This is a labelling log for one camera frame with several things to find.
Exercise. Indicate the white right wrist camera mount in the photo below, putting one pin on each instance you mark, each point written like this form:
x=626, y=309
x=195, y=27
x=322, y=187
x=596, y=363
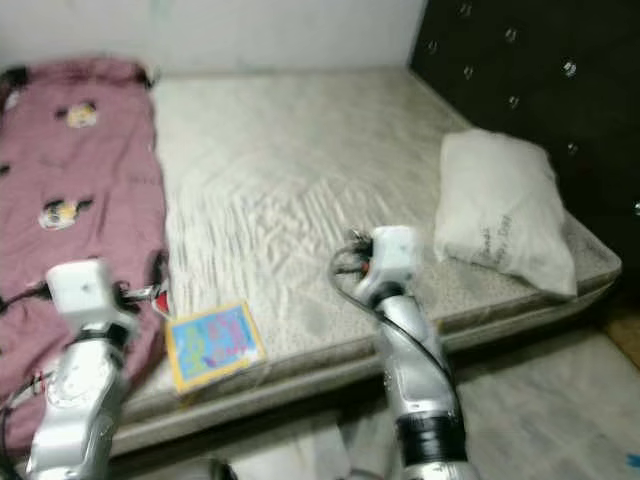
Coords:
x=394, y=255

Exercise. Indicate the dark tufted headboard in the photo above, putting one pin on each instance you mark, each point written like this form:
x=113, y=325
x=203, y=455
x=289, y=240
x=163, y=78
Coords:
x=530, y=80

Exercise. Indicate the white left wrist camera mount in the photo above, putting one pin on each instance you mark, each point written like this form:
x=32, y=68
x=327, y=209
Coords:
x=88, y=292

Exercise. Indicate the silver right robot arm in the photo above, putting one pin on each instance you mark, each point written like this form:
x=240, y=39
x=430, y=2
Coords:
x=415, y=370

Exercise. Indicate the silver left robot leg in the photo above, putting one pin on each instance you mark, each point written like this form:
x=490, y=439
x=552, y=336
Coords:
x=212, y=471

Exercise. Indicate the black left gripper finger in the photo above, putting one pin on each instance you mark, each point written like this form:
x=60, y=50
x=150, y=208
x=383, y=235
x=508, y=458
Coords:
x=159, y=272

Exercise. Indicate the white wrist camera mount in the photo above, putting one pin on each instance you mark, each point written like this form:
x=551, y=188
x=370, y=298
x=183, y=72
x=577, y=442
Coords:
x=88, y=292
x=394, y=255

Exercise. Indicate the white pillow with lettering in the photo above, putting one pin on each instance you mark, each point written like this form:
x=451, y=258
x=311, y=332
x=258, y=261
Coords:
x=505, y=210

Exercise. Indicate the beige quilted mattress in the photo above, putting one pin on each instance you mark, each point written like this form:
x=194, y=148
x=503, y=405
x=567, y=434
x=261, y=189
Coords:
x=300, y=200

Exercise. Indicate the colourful yellow-edged picture book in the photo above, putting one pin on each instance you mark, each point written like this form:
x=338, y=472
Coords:
x=215, y=345

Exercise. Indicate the pink cartoon print blanket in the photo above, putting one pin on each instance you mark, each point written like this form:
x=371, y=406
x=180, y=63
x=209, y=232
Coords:
x=80, y=170

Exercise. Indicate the brown woven floor mat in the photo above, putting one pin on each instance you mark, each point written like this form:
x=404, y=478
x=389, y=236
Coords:
x=625, y=335

